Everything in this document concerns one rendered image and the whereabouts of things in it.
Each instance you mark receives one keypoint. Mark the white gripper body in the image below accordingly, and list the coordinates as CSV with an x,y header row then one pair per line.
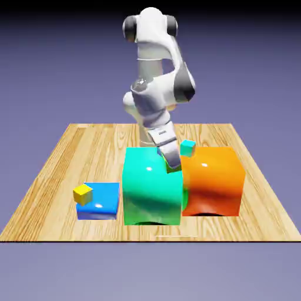
x,y
171,154

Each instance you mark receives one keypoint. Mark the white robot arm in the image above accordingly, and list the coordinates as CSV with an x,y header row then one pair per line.
x,y
152,98

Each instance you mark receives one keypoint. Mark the small green cube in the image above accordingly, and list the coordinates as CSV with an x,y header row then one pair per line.
x,y
173,169

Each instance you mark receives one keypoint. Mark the small cyan cube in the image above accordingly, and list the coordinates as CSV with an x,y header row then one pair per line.
x,y
187,148

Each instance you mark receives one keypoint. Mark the small yellow cube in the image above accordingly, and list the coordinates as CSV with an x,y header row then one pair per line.
x,y
81,194

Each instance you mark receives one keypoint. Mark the large teal box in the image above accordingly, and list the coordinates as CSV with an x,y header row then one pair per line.
x,y
150,188

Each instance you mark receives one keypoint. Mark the large orange box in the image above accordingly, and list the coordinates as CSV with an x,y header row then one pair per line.
x,y
214,181

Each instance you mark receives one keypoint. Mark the large blue box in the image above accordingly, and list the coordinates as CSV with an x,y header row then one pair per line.
x,y
104,196

